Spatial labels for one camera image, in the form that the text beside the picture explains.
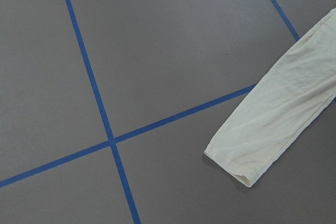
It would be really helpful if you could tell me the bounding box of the cream long-sleeve printed shirt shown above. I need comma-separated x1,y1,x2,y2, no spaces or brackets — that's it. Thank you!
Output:
204,9,335,187

